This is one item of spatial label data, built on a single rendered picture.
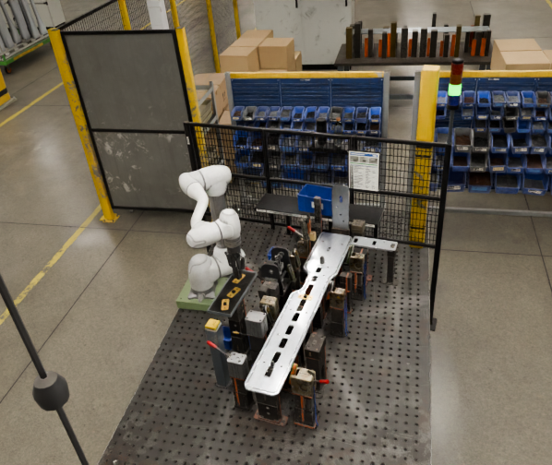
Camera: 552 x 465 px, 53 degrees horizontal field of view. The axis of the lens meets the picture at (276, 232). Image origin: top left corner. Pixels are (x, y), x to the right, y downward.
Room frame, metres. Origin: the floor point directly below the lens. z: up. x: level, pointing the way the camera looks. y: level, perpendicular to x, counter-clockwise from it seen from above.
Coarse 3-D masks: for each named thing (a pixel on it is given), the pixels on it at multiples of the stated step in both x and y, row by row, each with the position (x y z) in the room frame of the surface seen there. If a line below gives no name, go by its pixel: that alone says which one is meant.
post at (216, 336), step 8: (208, 328) 2.08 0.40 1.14; (216, 328) 2.08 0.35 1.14; (208, 336) 2.08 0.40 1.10; (216, 336) 2.06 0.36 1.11; (208, 344) 2.08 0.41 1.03; (216, 344) 2.06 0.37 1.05; (216, 352) 2.07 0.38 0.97; (216, 360) 2.08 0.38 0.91; (224, 360) 2.09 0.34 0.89; (216, 368) 2.08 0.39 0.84; (224, 368) 2.08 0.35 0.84; (216, 376) 2.08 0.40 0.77; (224, 376) 2.07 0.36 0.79; (216, 384) 2.09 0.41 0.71; (224, 384) 2.07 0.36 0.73
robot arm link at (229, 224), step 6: (222, 210) 2.45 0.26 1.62; (228, 210) 2.44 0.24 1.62; (222, 216) 2.41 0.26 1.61; (228, 216) 2.41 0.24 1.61; (234, 216) 2.42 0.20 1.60; (216, 222) 2.41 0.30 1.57; (222, 222) 2.40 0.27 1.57; (228, 222) 2.39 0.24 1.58; (234, 222) 2.40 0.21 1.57; (222, 228) 2.38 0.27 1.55; (228, 228) 2.38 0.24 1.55; (234, 228) 2.40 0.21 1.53; (240, 228) 2.43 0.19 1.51; (222, 234) 2.37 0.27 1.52; (228, 234) 2.38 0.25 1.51; (234, 234) 2.40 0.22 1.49
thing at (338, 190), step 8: (336, 192) 3.09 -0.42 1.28; (344, 192) 3.07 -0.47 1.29; (336, 200) 3.09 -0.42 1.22; (344, 200) 3.07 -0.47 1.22; (336, 208) 3.09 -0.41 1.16; (344, 208) 3.07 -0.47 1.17; (336, 216) 3.09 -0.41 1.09; (344, 216) 3.07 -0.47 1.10; (336, 224) 3.09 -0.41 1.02; (344, 224) 3.07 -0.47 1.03
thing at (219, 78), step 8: (200, 80) 6.25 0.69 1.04; (208, 80) 6.22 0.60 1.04; (216, 80) 6.20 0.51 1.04; (224, 80) 6.26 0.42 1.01; (216, 88) 5.95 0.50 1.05; (224, 88) 6.21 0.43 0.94; (200, 96) 5.74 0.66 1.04; (208, 96) 5.72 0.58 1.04; (216, 96) 5.84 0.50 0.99; (224, 96) 6.17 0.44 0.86; (216, 104) 5.80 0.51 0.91; (224, 104) 6.13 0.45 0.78; (224, 112) 5.99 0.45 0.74; (224, 120) 5.75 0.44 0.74; (208, 136) 6.05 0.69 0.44; (224, 136) 5.65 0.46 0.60; (208, 144) 5.83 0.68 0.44; (216, 144) 5.80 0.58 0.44; (224, 144) 5.65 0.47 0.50; (232, 144) 5.63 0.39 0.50; (232, 152) 5.64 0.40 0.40; (224, 160) 5.66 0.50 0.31; (232, 168) 5.64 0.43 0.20
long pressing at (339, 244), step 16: (320, 240) 2.96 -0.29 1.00; (336, 240) 2.94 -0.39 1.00; (336, 256) 2.77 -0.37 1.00; (320, 272) 2.63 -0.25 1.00; (336, 272) 2.61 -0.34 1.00; (304, 288) 2.49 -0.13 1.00; (320, 288) 2.48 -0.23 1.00; (288, 304) 2.36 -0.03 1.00; (288, 320) 2.23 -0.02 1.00; (304, 320) 2.22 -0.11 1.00; (272, 336) 2.13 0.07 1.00; (288, 336) 2.12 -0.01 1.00; (304, 336) 2.11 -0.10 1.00; (272, 352) 2.01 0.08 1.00; (288, 352) 2.00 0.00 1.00; (256, 368) 1.91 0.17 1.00; (288, 368) 1.90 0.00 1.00; (256, 384) 1.81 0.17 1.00; (272, 384) 1.80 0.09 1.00
